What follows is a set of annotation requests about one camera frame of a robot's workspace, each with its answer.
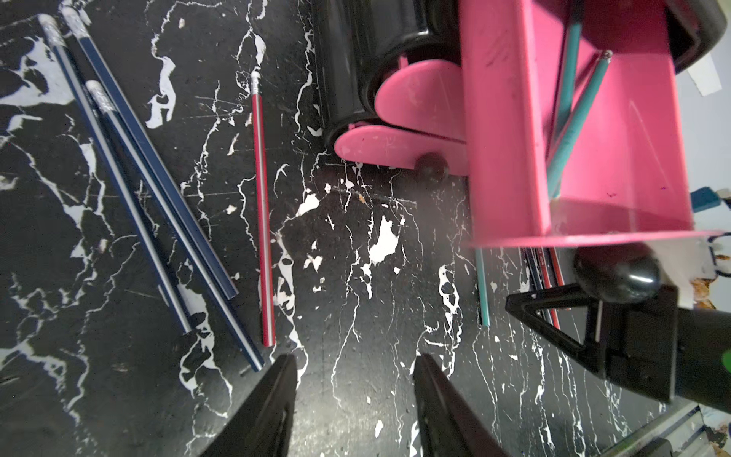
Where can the black drawer cabinet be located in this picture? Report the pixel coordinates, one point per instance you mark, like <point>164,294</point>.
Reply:
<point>359,43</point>

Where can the green pencil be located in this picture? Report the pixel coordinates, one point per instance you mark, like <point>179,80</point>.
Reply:
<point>568,68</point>
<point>482,287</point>
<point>562,147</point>

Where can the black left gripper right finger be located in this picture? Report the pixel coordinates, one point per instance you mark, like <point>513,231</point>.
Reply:
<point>447,425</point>

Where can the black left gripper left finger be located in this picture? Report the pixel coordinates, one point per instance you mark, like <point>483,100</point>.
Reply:
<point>263,424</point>

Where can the red pencil near drawer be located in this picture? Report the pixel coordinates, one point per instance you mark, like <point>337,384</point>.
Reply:
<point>263,213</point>

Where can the dark blue pencil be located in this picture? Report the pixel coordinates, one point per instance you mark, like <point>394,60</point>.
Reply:
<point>171,228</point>
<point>535,272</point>
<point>100,67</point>
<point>101,140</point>

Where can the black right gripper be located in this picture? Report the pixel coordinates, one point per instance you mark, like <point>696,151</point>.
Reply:
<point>653,348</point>

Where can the dark blue pencil right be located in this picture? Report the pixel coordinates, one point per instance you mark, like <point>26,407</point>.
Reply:
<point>535,272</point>

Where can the pink top drawer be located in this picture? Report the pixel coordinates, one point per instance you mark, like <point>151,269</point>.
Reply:
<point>625,181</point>

